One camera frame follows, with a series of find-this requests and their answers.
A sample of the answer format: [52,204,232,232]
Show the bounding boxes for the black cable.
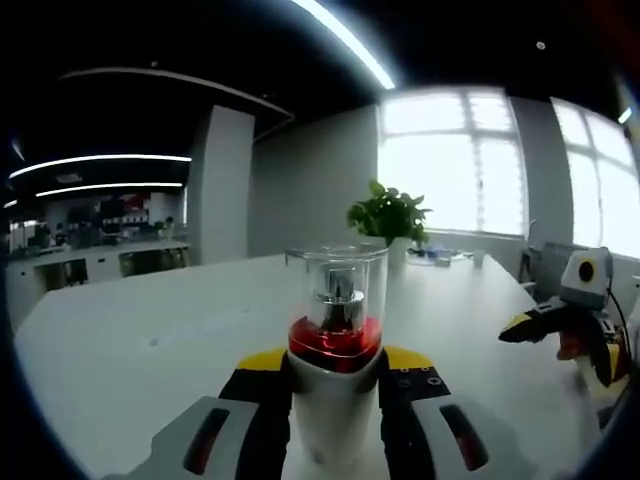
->
[606,287,632,351]

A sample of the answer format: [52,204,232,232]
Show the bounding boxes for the white office counter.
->
[7,239,191,311]

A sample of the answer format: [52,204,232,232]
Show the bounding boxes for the potted green plant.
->
[347,179,434,267]

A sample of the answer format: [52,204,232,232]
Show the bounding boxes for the large bright window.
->
[377,87,640,261]

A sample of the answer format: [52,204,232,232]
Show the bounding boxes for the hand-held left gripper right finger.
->
[379,344,501,480]

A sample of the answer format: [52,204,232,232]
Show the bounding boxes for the thin ceiling light strip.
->
[8,154,193,180]
[35,182,184,199]

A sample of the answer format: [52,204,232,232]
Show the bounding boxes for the white red skincare spray bottle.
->
[280,243,390,480]

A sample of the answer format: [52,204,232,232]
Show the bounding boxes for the grey metal panel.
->
[542,241,576,301]

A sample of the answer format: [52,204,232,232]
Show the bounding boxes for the bright ceiling light strip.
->
[289,0,397,91]

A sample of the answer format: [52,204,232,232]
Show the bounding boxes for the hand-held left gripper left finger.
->
[127,349,292,480]

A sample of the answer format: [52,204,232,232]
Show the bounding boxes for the blue packets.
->
[407,243,467,269]

